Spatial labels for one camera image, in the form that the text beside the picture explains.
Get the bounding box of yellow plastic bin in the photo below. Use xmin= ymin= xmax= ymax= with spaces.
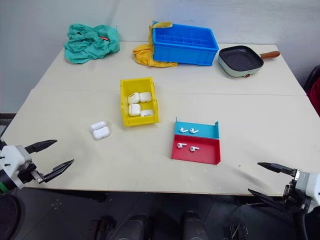
xmin=119 ymin=76 xmax=161 ymax=128

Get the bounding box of blue plastic divided crate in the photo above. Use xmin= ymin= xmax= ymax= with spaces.
xmin=151 ymin=23 xmax=220 ymax=67

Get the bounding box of green electric square frying pan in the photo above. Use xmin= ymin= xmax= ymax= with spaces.
xmin=217 ymin=45 xmax=281 ymax=79

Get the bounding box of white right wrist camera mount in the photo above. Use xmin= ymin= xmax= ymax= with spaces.
xmin=294 ymin=171 xmax=320 ymax=215

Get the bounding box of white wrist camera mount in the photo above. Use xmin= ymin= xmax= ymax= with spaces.
xmin=294 ymin=171 xmax=320 ymax=215
xmin=0 ymin=144 xmax=33 ymax=190

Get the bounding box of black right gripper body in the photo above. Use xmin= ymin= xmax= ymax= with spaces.
xmin=283 ymin=169 xmax=313 ymax=214

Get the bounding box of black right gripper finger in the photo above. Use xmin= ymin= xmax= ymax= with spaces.
xmin=247 ymin=188 xmax=289 ymax=209
xmin=257 ymin=162 xmax=299 ymax=179

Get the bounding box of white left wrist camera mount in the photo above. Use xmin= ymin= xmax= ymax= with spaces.
xmin=0 ymin=144 xmax=33 ymax=190

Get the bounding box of black chair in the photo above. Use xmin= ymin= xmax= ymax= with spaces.
xmin=303 ymin=64 xmax=320 ymax=94

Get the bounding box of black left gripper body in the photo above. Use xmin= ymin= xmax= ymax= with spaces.
xmin=17 ymin=156 xmax=48 ymax=186

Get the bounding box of black round shape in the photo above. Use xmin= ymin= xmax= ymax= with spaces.
xmin=0 ymin=194 xmax=23 ymax=240

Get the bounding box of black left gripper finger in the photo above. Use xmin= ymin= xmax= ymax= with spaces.
xmin=43 ymin=159 xmax=75 ymax=183
xmin=24 ymin=139 xmax=58 ymax=155

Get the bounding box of green crumpled cloth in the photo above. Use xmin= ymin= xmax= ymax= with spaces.
xmin=63 ymin=23 xmax=121 ymax=65

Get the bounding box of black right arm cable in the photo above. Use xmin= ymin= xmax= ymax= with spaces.
xmin=298 ymin=211 xmax=310 ymax=240

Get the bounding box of red plastic tray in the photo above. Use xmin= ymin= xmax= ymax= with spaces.
xmin=170 ymin=134 xmax=222 ymax=166

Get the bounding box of teal plastic tray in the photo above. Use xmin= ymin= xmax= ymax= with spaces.
xmin=173 ymin=116 xmax=220 ymax=140

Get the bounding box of red fabric item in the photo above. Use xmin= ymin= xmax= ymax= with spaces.
xmin=306 ymin=77 xmax=320 ymax=114

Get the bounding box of yellow cloth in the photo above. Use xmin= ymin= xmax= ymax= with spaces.
xmin=132 ymin=20 xmax=179 ymax=69

